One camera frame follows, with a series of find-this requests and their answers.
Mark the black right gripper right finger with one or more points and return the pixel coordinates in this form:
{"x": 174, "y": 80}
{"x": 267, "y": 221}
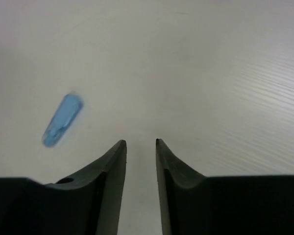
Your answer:
{"x": 184, "y": 195}

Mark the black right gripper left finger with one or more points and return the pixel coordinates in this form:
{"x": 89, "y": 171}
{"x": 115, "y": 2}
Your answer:
{"x": 88, "y": 202}

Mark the pastel blue short marker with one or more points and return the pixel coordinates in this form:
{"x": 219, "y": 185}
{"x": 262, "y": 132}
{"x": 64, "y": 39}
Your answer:
{"x": 66, "y": 113}

